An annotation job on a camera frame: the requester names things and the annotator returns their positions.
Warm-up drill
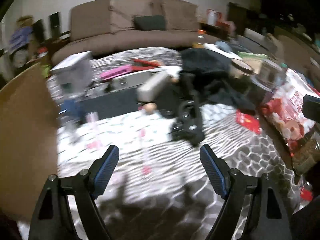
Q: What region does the black cloth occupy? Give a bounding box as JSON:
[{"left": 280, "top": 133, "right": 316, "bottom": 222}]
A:
[{"left": 179, "top": 48, "right": 257, "bottom": 113}]

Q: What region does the black cable bundle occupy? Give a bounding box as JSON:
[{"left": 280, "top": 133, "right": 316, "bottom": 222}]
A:
[{"left": 170, "top": 75, "right": 205, "bottom": 146}]

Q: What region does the pink comb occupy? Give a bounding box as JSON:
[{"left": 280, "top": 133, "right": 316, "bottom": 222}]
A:
[{"left": 100, "top": 64, "right": 133, "bottom": 80}]

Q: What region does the red white snack bag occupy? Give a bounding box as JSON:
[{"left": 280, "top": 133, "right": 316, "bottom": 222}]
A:
[{"left": 259, "top": 68, "right": 320, "bottom": 153}]

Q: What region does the grey blue pouch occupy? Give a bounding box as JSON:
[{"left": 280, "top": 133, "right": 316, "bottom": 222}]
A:
[{"left": 215, "top": 41, "right": 233, "bottom": 52}]

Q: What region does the stack of blue tissue packs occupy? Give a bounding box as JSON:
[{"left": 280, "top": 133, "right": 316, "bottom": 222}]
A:
[{"left": 9, "top": 26, "right": 34, "bottom": 51}]

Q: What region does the black speaker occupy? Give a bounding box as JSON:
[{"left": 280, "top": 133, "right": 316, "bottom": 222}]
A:
[{"left": 48, "top": 12, "right": 62, "bottom": 37}]

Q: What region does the orange drink bottle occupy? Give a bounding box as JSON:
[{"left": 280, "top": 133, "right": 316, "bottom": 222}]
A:
[{"left": 192, "top": 29, "right": 207, "bottom": 49}]

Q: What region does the red card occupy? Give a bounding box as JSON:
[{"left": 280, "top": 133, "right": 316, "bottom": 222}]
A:
[{"left": 236, "top": 110, "right": 262, "bottom": 135}]

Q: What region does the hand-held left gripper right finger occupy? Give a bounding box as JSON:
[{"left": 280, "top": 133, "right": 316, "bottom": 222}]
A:
[{"left": 199, "top": 144, "right": 293, "bottom": 240}]

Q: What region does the clear plastic box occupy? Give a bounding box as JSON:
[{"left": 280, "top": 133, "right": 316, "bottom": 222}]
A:
[{"left": 110, "top": 70, "right": 161, "bottom": 91}]

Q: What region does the small blue packet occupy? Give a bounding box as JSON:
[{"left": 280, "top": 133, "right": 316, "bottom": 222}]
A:
[{"left": 61, "top": 97, "right": 83, "bottom": 126}]

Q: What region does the dark flat board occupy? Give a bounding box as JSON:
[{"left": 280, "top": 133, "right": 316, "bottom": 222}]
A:
[{"left": 79, "top": 87, "right": 175, "bottom": 120}]

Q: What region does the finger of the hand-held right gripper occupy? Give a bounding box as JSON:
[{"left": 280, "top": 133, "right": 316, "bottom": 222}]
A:
[{"left": 302, "top": 94, "right": 320, "bottom": 123}]

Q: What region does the green packet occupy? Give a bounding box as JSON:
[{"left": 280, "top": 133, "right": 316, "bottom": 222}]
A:
[{"left": 237, "top": 51, "right": 268, "bottom": 62}]

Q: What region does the grey lid glass jar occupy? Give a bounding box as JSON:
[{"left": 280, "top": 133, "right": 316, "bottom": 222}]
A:
[{"left": 249, "top": 60, "right": 286, "bottom": 98}]

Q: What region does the white rectangular container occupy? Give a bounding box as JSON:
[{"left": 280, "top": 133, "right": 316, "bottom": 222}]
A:
[{"left": 203, "top": 41, "right": 241, "bottom": 58}]

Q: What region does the brown lid jar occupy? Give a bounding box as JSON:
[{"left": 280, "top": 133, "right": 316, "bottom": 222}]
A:
[{"left": 230, "top": 58, "right": 253, "bottom": 81}]

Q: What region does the small white carton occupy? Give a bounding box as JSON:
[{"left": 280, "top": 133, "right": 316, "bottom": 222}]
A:
[{"left": 50, "top": 51, "right": 93, "bottom": 98}]

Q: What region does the dark cushion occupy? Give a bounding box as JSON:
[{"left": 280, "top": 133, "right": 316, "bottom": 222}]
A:
[{"left": 134, "top": 15, "right": 167, "bottom": 31}]

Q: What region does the white power bank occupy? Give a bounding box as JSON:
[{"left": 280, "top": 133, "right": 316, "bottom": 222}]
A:
[{"left": 137, "top": 73, "right": 174, "bottom": 103}]

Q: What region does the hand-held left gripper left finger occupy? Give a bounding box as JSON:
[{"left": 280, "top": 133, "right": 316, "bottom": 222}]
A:
[{"left": 28, "top": 144, "right": 120, "bottom": 240}]

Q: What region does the white thermos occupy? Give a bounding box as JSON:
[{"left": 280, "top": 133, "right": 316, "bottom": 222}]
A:
[{"left": 207, "top": 9, "right": 218, "bottom": 26}]

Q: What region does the red flat item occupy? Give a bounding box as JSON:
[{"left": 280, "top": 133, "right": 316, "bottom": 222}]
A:
[{"left": 131, "top": 58, "right": 163, "bottom": 68}]

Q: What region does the brown sofa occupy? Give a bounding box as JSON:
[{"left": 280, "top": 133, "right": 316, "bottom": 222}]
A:
[{"left": 51, "top": 0, "right": 241, "bottom": 66}]

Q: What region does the cardboard box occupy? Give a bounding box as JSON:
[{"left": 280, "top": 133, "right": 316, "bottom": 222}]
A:
[{"left": 0, "top": 62, "right": 61, "bottom": 222}]

